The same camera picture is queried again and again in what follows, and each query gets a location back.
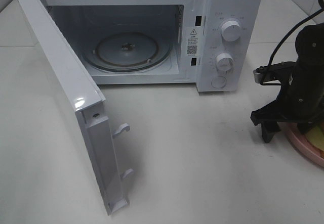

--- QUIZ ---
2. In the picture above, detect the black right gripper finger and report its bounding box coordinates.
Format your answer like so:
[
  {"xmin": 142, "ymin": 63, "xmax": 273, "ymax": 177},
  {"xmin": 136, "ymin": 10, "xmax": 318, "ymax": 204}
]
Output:
[{"xmin": 261, "ymin": 121, "xmax": 281, "ymax": 143}]

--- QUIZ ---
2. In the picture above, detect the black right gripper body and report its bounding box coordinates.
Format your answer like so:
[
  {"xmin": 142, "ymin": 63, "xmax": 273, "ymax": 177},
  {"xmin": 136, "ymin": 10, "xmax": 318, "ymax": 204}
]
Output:
[{"xmin": 251, "ymin": 62, "xmax": 323, "ymax": 133}]

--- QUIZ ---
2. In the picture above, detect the upper white power knob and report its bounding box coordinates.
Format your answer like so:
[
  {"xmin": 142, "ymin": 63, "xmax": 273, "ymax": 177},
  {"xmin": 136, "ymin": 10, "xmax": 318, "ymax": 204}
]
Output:
[{"xmin": 220, "ymin": 19, "xmax": 241, "ymax": 42}]

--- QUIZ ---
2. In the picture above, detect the white warning label sticker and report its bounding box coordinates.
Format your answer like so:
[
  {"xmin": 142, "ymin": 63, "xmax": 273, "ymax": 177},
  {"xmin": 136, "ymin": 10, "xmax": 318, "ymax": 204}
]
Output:
[{"xmin": 186, "ymin": 27, "xmax": 199, "ymax": 56}]

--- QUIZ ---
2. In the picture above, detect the sandwich with lettuce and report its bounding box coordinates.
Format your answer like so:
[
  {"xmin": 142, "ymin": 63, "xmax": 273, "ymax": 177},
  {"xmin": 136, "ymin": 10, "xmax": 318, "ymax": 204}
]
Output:
[{"xmin": 304, "ymin": 124, "xmax": 323, "ymax": 158}]

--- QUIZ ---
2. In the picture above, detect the round door release button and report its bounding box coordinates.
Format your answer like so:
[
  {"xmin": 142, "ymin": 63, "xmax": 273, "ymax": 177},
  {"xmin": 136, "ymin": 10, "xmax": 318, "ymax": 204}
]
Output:
[{"xmin": 211, "ymin": 76, "xmax": 227, "ymax": 88}]

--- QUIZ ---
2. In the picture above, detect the lower white timer knob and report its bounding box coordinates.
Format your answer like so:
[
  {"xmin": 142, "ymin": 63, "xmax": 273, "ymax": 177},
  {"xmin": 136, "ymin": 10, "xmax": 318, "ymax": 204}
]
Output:
[{"xmin": 215, "ymin": 53, "xmax": 233, "ymax": 72}]

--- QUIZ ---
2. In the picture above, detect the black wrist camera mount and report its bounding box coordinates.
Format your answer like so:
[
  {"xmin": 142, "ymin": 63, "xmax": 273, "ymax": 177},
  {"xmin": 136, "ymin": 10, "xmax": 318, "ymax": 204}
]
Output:
[{"xmin": 253, "ymin": 61, "xmax": 296, "ymax": 85}]

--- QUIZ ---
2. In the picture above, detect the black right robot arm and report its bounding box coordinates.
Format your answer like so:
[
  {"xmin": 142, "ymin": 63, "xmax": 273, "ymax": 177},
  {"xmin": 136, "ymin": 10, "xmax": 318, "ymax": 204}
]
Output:
[{"xmin": 251, "ymin": 24, "xmax": 323, "ymax": 143}]

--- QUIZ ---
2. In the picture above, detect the white microwave oven body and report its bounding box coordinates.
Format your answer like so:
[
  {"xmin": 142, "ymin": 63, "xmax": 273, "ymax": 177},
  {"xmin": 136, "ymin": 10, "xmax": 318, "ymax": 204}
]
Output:
[{"xmin": 42, "ymin": 0, "xmax": 261, "ymax": 92}]

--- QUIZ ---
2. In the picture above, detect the white microwave door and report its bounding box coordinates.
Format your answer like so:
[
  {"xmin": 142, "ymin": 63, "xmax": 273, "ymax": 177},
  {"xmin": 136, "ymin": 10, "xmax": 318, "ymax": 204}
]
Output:
[{"xmin": 18, "ymin": 0, "xmax": 133, "ymax": 215}]

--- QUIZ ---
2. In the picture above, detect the pink round plate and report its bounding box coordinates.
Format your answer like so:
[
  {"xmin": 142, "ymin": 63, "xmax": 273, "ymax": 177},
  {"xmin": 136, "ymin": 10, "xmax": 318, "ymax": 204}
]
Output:
[{"xmin": 281, "ymin": 123, "xmax": 323, "ymax": 167}]

